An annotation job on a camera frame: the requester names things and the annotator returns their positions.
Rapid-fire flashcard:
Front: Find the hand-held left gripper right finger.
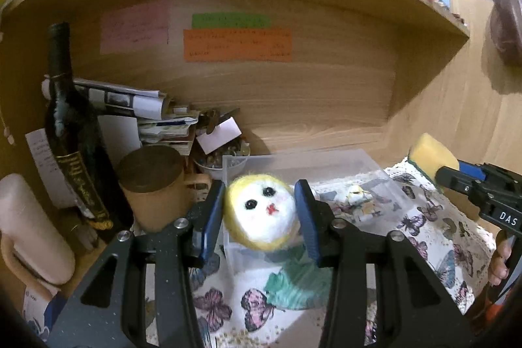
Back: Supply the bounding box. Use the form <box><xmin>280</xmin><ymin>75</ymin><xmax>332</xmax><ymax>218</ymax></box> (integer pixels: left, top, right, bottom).
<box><xmin>294</xmin><ymin>179</ymin><xmax>476</xmax><ymax>348</ymax></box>

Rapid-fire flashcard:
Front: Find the handwritten white paper sheet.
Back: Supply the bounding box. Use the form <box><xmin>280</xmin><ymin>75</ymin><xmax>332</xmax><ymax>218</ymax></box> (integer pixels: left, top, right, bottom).
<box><xmin>25</xmin><ymin>128</ymin><xmax>82</xmax><ymax>210</ymax></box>

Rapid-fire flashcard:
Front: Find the brass clip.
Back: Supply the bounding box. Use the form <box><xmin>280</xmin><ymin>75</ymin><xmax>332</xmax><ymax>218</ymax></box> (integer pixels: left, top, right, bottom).
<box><xmin>200</xmin><ymin>108</ymin><xmax>241</xmax><ymax>134</ymax></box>

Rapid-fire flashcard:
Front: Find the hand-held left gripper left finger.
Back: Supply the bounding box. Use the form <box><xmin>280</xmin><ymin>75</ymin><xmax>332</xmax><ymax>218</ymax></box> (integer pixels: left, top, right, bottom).
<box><xmin>47</xmin><ymin>180</ymin><xmax>227</xmax><ymax>348</ymax></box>

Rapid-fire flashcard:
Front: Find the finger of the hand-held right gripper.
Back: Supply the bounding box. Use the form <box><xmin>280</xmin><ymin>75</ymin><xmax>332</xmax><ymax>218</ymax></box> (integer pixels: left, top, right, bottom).
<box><xmin>434</xmin><ymin>164</ymin><xmax>484</xmax><ymax>197</ymax></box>
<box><xmin>457</xmin><ymin>159</ymin><xmax>488</xmax><ymax>182</ymax></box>

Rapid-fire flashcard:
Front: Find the person's right hand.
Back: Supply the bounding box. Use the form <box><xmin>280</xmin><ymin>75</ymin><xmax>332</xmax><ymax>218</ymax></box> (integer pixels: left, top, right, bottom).
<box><xmin>487</xmin><ymin>237</ymin><xmax>511</xmax><ymax>287</ymax></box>

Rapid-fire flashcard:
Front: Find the orange sticky note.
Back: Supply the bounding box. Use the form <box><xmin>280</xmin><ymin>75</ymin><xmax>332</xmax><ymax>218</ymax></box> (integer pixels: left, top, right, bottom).
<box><xmin>183</xmin><ymin>28</ymin><xmax>293</xmax><ymax>62</ymax></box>

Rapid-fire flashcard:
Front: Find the rolled newspaper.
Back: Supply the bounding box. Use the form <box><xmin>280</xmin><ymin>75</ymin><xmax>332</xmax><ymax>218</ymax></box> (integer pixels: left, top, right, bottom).
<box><xmin>42</xmin><ymin>75</ymin><xmax>174</xmax><ymax>119</ymax></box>

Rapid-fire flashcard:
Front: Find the butterfly print tablecloth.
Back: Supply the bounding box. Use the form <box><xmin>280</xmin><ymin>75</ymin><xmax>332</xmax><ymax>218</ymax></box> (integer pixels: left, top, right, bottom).
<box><xmin>147</xmin><ymin>164</ymin><xmax>496</xmax><ymax>348</ymax></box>

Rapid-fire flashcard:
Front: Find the white bowl of trinkets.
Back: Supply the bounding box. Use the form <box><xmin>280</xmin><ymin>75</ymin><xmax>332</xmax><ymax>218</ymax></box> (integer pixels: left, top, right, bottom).
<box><xmin>192</xmin><ymin>142</ymin><xmax>251</xmax><ymax>183</ymax></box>

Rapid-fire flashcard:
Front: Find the brown mug with lid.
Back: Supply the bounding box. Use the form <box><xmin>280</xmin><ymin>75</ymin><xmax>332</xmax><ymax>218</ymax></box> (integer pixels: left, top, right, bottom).
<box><xmin>117</xmin><ymin>145</ymin><xmax>213</xmax><ymax>233</ymax></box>

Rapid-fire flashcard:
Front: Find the white note card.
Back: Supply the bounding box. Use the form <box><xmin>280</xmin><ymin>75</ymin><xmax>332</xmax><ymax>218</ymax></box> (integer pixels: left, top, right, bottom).
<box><xmin>197</xmin><ymin>118</ymin><xmax>241</xmax><ymax>154</ymax></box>

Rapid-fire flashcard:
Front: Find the pink sticky note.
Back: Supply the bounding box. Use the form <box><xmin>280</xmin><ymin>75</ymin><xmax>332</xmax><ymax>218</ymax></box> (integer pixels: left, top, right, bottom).
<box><xmin>100</xmin><ymin>1</ymin><xmax>170</xmax><ymax>55</ymax></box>

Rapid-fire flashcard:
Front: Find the stack of papers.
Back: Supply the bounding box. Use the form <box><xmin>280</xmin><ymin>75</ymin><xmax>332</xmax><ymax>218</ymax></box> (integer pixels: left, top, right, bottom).
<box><xmin>138</xmin><ymin>103</ymin><xmax>201</xmax><ymax>157</ymax></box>

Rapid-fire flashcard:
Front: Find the green sticky note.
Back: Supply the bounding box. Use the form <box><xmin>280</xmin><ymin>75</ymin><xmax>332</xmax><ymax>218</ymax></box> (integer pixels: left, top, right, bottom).
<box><xmin>192</xmin><ymin>12</ymin><xmax>271</xmax><ymax>29</ymax></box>

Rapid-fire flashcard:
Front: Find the wooden shelf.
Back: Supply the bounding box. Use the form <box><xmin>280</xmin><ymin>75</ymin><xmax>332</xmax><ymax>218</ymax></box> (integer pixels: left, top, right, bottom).
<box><xmin>0</xmin><ymin>0</ymin><xmax>471</xmax><ymax>186</ymax></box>

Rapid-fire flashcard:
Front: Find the dark wine bottle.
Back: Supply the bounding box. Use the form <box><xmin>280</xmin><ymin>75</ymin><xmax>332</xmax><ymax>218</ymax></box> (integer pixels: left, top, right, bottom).
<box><xmin>44</xmin><ymin>23</ymin><xmax>135</xmax><ymax>235</ymax></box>

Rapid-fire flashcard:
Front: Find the yellow sponge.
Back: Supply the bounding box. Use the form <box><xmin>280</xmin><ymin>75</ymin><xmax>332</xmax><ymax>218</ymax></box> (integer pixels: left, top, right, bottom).
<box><xmin>408</xmin><ymin>133</ymin><xmax>460</xmax><ymax>194</ymax></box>

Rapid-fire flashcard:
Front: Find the small toy figure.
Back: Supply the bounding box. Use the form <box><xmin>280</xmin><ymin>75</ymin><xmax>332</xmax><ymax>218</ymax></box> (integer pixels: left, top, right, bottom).
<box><xmin>345</xmin><ymin>185</ymin><xmax>381</xmax><ymax>222</ymax></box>

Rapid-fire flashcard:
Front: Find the yellow white felt doll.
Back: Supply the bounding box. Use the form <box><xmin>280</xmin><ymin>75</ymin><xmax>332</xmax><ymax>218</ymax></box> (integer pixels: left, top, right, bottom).
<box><xmin>223</xmin><ymin>174</ymin><xmax>334</xmax><ymax>310</ymax></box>

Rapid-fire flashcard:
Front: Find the blue white carton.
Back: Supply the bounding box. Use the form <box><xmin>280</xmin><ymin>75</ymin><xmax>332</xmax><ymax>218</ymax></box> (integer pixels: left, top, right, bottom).
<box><xmin>22</xmin><ymin>285</ymin><xmax>66</xmax><ymax>344</ymax></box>

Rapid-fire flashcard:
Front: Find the clear plastic box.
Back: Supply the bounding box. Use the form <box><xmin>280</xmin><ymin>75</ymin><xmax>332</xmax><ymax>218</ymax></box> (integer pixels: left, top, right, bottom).
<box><xmin>221</xmin><ymin>148</ymin><xmax>408</xmax><ymax>292</ymax></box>

